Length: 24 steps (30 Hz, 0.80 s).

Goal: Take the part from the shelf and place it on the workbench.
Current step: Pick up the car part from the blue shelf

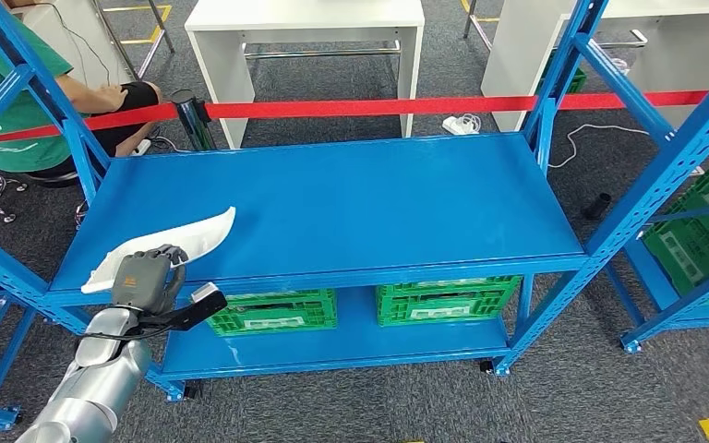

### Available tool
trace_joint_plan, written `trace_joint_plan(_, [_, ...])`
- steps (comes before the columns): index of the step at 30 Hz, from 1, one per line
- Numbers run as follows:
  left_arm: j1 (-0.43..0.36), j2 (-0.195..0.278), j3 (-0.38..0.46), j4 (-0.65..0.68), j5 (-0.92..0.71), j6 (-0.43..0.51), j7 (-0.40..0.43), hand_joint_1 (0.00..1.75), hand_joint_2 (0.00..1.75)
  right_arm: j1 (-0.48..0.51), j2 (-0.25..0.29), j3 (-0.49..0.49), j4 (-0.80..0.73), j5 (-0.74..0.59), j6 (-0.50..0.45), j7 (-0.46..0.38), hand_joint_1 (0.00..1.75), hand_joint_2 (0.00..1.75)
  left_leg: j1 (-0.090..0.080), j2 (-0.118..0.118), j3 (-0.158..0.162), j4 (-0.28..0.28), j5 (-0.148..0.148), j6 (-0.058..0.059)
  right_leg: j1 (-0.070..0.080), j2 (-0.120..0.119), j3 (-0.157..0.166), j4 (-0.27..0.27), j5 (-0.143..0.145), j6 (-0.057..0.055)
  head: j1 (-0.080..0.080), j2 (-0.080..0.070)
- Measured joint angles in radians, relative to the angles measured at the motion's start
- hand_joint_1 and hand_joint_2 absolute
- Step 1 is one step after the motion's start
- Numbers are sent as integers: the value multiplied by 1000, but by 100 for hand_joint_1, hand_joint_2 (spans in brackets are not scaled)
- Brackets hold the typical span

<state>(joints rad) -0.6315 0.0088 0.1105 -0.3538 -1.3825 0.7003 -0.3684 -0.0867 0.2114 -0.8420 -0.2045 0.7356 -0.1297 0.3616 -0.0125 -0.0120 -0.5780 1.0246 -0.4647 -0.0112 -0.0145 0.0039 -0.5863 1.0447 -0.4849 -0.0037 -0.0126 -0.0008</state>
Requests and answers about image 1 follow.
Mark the black cylinder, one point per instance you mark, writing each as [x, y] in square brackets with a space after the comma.
[597, 207]

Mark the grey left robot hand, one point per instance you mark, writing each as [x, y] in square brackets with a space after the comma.
[146, 281]

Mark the person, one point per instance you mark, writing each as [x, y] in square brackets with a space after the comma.
[18, 116]

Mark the black stanchion post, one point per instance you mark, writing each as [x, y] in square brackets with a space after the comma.
[198, 128]

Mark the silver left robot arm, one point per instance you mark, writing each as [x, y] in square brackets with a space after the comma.
[85, 391]

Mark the white cabinet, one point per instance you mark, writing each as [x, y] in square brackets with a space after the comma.
[42, 37]

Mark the chrome frame table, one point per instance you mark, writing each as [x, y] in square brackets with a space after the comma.
[162, 27]

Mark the white curved plastic part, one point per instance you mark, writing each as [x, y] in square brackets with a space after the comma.
[195, 235]

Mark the white power strip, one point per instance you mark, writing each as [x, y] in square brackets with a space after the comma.
[141, 147]
[455, 125]

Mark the red barrier belt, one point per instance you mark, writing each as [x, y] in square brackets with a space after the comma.
[134, 116]
[360, 108]

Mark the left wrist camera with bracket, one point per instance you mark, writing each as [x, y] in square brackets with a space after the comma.
[207, 293]

